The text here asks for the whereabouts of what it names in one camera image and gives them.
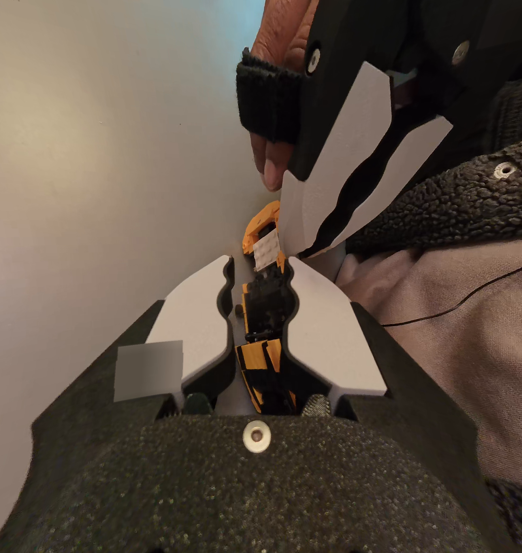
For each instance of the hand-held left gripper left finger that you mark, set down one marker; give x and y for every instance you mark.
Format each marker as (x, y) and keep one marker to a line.
(191, 311)

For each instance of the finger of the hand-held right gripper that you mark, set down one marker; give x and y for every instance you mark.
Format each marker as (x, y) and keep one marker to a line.
(338, 142)
(399, 173)

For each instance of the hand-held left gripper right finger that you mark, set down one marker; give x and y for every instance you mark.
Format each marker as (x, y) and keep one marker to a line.
(334, 341)

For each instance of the yellow lego car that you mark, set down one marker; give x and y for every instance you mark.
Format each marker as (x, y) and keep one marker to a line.
(256, 356)

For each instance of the person's right hand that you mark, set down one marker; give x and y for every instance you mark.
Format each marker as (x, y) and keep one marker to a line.
(282, 26)

